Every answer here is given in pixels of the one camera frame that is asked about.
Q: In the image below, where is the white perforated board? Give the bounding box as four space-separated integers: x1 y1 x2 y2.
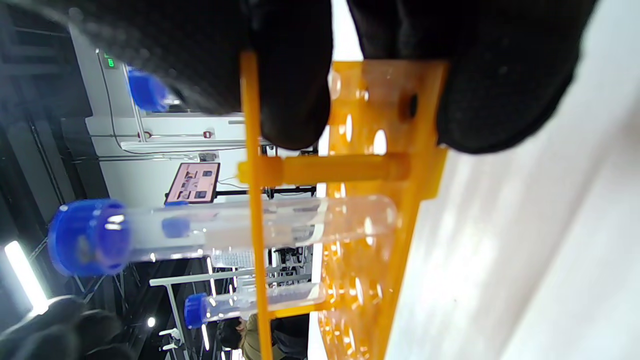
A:
210 250 256 268

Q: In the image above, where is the white long lamp bar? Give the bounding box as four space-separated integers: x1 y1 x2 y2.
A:
120 140 261 154

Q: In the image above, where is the person's left hand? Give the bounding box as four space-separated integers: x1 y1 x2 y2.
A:
0 295 136 360

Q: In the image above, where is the orange test tube rack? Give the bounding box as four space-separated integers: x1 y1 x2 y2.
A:
237 50 449 360

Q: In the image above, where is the monitor with pink screen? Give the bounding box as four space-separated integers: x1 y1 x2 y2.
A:
164 162 221 205

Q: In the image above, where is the bright ceiling tube light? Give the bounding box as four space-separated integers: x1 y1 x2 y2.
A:
4 240 51 316

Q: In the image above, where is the clear test tube blue cap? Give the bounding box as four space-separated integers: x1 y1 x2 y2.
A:
126 69 171 113
161 200 192 240
183 282 328 330
47 194 398 277

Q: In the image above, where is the person's right hand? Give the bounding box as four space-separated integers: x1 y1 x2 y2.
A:
10 0 598 155

